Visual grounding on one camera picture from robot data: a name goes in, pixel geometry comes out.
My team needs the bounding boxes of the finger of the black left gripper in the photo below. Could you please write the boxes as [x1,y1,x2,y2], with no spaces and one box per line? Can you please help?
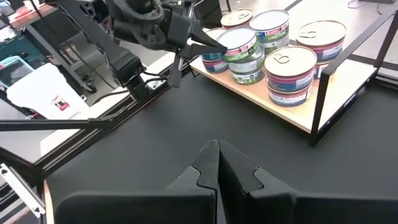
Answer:
[179,44,229,60]
[190,20,228,52]

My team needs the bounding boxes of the black frame strut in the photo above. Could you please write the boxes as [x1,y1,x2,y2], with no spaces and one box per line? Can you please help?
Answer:
[0,119,109,132]

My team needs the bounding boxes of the tuna can green label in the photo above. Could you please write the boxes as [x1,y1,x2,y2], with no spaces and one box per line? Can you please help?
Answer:
[216,27,259,62]
[249,9,290,43]
[228,51,266,75]
[261,37,290,56]
[230,68,267,86]

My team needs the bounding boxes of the grey metal bracket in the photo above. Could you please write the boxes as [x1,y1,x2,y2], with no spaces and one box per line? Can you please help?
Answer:
[0,163,47,218]

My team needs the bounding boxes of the black table frame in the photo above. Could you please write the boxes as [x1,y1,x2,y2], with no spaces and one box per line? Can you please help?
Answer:
[0,67,193,187]

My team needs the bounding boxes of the teal plastic box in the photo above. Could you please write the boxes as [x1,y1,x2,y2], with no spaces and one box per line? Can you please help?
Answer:
[0,37,37,91]

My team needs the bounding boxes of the white plastic bag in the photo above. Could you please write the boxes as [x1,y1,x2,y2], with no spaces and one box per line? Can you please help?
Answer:
[6,62,91,121]

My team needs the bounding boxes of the wooden shelf board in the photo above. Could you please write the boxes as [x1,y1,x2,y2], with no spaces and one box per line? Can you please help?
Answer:
[188,27,379,134]

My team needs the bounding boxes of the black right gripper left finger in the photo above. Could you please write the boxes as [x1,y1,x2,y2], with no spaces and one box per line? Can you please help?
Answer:
[164,139,221,224]

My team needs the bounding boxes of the black equipment case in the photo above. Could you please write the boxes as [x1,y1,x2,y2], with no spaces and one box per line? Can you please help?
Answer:
[193,0,223,29]

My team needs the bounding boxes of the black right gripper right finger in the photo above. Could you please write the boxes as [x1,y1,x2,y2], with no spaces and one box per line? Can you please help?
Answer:
[219,140,298,224]

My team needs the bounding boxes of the salmon can red blue label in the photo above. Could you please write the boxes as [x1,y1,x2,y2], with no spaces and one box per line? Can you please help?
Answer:
[200,27,233,62]
[202,58,230,75]
[295,20,348,63]
[264,45,318,93]
[267,79,313,108]
[220,8,254,30]

